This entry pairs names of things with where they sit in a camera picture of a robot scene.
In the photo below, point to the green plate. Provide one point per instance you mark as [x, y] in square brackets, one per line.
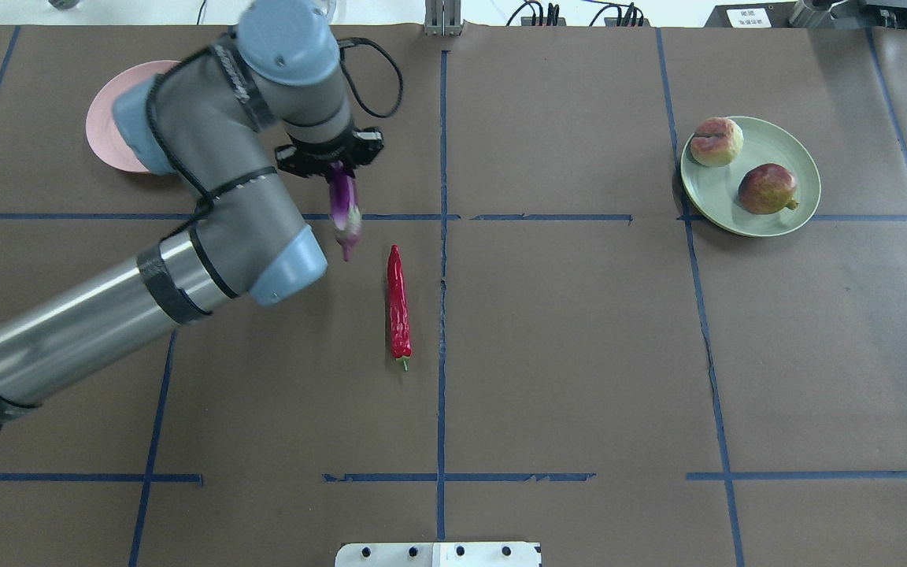
[714, 191]

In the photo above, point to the pink peach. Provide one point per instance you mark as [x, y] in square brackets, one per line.
[718, 141]

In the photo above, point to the red green pomegranate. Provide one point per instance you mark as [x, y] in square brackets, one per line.
[768, 189]

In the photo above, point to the red chili pepper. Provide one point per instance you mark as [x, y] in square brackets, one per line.
[401, 348]

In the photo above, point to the aluminium frame post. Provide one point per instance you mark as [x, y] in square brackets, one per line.
[443, 18]

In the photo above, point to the purple eggplant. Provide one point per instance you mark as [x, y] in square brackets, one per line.
[346, 216]

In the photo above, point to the pink plate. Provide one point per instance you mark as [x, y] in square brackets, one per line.
[111, 118]

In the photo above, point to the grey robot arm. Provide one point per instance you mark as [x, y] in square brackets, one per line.
[269, 97]

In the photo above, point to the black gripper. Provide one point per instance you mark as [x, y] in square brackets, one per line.
[318, 163]

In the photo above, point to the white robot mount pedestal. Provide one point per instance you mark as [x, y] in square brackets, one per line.
[472, 553]

